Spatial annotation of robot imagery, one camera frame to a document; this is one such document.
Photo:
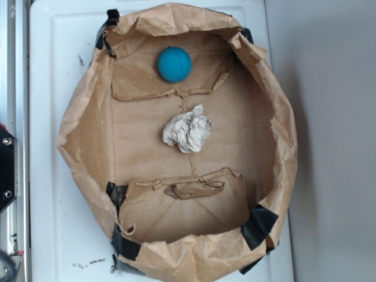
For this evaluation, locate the crumpled white paper wad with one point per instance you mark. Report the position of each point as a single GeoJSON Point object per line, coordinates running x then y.
{"type": "Point", "coordinates": [188, 131]}

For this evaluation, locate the brown paper bag tray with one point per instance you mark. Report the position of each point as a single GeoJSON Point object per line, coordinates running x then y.
{"type": "Point", "coordinates": [173, 216]}

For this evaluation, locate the blue textured ball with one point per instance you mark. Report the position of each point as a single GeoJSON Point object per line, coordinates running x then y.
{"type": "Point", "coordinates": [174, 64]}

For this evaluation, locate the black metal bracket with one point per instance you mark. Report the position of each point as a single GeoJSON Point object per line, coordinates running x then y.
{"type": "Point", "coordinates": [9, 190]}

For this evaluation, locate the aluminium frame rail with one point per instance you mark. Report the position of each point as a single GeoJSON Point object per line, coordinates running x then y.
{"type": "Point", "coordinates": [15, 221]}

